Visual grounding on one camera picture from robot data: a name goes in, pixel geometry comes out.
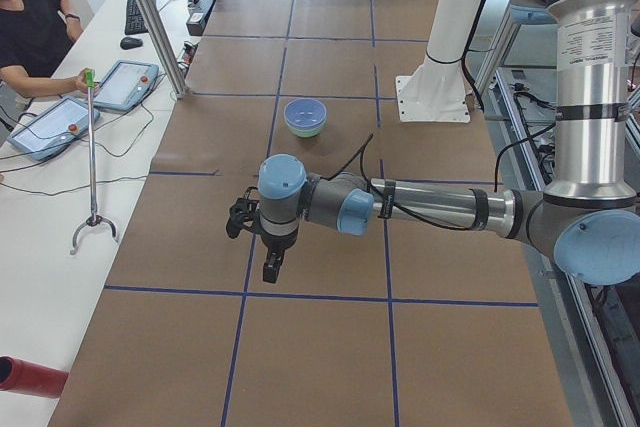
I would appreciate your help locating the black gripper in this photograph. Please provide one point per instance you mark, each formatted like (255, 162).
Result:
(278, 243)

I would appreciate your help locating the blue bowl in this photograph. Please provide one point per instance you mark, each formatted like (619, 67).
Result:
(305, 113)

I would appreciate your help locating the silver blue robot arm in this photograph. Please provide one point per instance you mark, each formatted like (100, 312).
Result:
(584, 220)

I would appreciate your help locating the green bowl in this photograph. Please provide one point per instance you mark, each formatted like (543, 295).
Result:
(305, 131)

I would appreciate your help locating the person's hand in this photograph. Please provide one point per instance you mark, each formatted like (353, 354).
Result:
(81, 84)

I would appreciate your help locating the far teach pendant tablet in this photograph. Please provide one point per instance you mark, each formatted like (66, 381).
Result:
(125, 85)

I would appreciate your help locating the teach pendant tablet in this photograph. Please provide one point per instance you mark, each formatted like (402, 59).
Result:
(125, 85)
(51, 132)

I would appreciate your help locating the near teach pendant tablet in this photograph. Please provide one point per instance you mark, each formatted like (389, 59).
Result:
(51, 132)

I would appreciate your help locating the black computer mouse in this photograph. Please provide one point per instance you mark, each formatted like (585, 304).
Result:
(129, 43)

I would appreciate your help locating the black keyboard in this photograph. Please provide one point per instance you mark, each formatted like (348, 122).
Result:
(134, 20)

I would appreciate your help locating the red cylinder bottle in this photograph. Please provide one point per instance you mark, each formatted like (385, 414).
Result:
(23, 377)

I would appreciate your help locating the person in black shirt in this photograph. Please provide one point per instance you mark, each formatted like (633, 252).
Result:
(36, 36)

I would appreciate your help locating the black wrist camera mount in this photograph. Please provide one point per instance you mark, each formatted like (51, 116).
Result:
(244, 215)

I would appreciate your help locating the green handled reacher grabber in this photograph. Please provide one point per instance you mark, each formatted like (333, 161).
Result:
(94, 218)

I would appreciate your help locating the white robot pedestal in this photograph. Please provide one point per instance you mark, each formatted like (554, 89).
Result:
(435, 92)

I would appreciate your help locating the aluminium frame post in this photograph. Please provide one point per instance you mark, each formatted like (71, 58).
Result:
(163, 46)

